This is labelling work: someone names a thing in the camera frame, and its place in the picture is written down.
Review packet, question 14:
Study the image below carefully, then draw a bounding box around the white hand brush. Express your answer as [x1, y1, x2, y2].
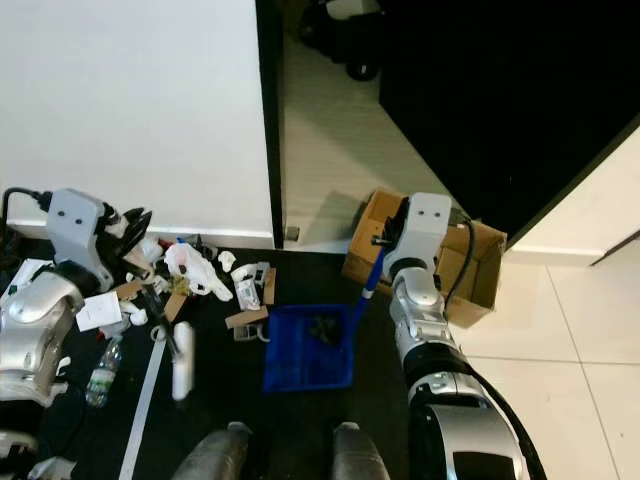
[145, 285, 197, 403]

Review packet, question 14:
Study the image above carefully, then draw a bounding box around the blue plastic dustpan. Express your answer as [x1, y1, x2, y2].
[262, 250, 389, 394]

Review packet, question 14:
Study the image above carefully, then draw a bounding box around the white floor tape strip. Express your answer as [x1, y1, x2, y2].
[118, 338, 166, 480]

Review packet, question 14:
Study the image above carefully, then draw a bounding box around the black floor mat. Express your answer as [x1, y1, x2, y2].
[0, 240, 421, 480]

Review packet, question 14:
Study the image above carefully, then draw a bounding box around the white paper card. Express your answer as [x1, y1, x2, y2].
[75, 292, 129, 333]

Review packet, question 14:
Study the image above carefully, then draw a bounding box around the crumpled white plastic wrapper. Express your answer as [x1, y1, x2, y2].
[163, 240, 233, 303]

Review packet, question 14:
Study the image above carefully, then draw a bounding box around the brown cardboard piece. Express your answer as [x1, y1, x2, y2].
[225, 308, 271, 333]
[165, 290, 189, 323]

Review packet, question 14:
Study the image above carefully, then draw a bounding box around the brown cardboard box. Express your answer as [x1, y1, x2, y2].
[342, 188, 508, 329]

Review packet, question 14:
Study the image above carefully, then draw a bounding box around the black debris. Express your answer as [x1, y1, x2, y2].
[305, 315, 346, 351]

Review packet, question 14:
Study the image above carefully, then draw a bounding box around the clear bottle with green label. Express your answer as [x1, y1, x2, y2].
[85, 335, 126, 408]

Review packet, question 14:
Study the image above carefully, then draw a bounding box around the white labelled packaging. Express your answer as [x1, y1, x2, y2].
[232, 262, 271, 311]

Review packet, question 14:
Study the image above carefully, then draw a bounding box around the black wheeled base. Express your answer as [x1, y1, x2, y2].
[300, 0, 383, 83]

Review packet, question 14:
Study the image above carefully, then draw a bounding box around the black door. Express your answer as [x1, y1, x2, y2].
[378, 0, 640, 249]

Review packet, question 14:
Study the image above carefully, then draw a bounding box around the silver robot right leg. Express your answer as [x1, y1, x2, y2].
[330, 422, 411, 480]

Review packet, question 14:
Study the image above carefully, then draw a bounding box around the silver robot leg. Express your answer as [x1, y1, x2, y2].
[172, 422, 256, 480]
[330, 422, 411, 480]

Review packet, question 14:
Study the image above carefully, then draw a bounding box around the silver robot left leg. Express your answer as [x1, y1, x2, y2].
[172, 422, 256, 480]

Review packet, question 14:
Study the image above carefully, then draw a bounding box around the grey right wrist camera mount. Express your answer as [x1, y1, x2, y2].
[405, 193, 454, 266]

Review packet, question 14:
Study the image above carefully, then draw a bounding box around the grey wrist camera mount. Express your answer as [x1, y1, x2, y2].
[48, 188, 111, 269]
[405, 193, 454, 266]

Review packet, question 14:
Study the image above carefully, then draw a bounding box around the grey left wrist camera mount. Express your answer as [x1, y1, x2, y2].
[48, 188, 111, 269]

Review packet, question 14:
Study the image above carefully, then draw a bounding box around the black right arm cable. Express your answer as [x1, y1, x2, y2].
[445, 212, 476, 306]

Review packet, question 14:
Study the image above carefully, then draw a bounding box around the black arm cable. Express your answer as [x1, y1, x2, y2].
[445, 212, 476, 306]
[0, 187, 53, 231]

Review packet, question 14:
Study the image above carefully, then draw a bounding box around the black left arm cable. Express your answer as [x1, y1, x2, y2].
[0, 187, 53, 231]

